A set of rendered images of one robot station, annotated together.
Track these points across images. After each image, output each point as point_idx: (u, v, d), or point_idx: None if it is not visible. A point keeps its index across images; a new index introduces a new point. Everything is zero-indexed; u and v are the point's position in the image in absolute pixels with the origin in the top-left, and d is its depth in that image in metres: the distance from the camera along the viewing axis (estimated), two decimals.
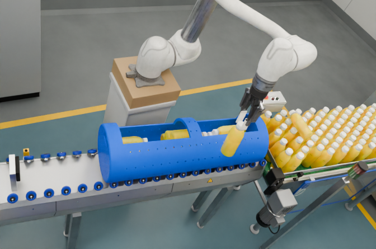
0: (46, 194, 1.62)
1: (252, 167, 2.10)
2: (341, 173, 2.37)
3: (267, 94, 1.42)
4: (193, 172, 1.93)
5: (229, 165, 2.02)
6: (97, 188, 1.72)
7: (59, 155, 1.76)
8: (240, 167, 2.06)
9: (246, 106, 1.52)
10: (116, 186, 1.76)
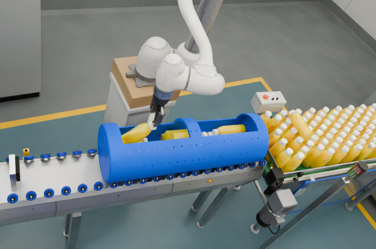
0: (46, 194, 1.62)
1: (252, 167, 2.10)
2: (341, 173, 2.37)
3: (167, 101, 1.58)
4: (193, 172, 1.93)
5: (229, 165, 2.02)
6: (97, 188, 1.72)
7: (59, 155, 1.76)
8: (240, 167, 2.06)
9: (154, 109, 1.68)
10: (116, 186, 1.76)
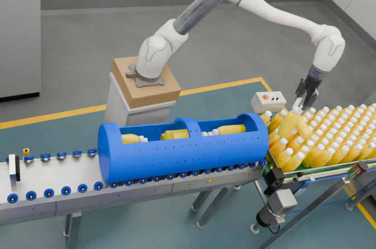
0: (46, 194, 1.62)
1: (252, 167, 2.10)
2: (341, 173, 2.37)
3: (321, 82, 1.70)
4: (193, 172, 1.93)
5: (229, 165, 2.02)
6: (97, 188, 1.72)
7: (59, 155, 1.76)
8: (240, 167, 2.06)
9: (301, 93, 1.80)
10: (116, 186, 1.76)
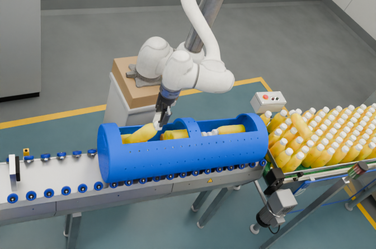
0: (46, 194, 1.62)
1: (252, 167, 2.10)
2: (341, 173, 2.37)
3: (173, 100, 1.51)
4: (193, 173, 1.93)
5: (229, 165, 2.02)
6: (97, 188, 1.72)
7: (59, 155, 1.76)
8: (240, 167, 2.06)
9: (159, 108, 1.61)
10: (116, 186, 1.76)
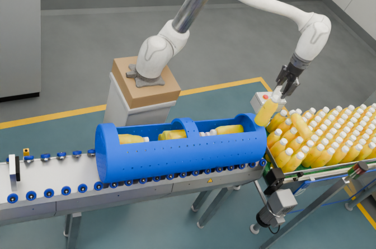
0: (46, 194, 1.62)
1: (252, 167, 2.10)
2: (341, 173, 2.37)
3: (302, 71, 1.63)
4: (193, 173, 1.93)
5: (229, 167, 2.02)
6: (97, 188, 1.72)
7: (59, 155, 1.76)
8: (241, 168, 2.06)
9: (282, 81, 1.73)
10: (117, 184, 1.76)
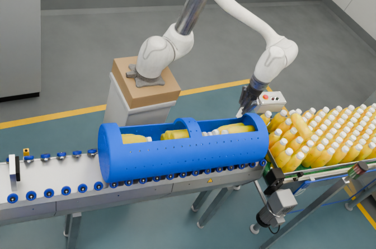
0: (46, 194, 1.62)
1: (252, 167, 2.10)
2: (341, 173, 2.37)
3: (262, 91, 1.67)
4: (193, 172, 1.93)
5: (229, 165, 2.02)
6: (97, 188, 1.72)
7: (59, 155, 1.76)
8: (240, 167, 2.06)
9: (245, 102, 1.76)
10: (116, 186, 1.76)
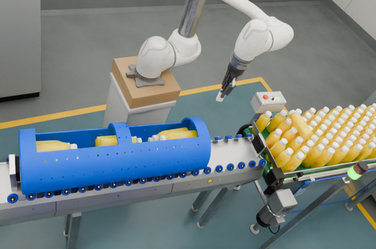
0: (49, 191, 1.62)
1: (252, 167, 2.10)
2: (341, 173, 2.37)
3: (240, 72, 1.50)
4: (198, 171, 1.94)
5: (229, 165, 2.02)
6: (101, 187, 1.72)
7: None
8: (244, 164, 2.07)
9: (225, 83, 1.61)
10: (111, 183, 1.74)
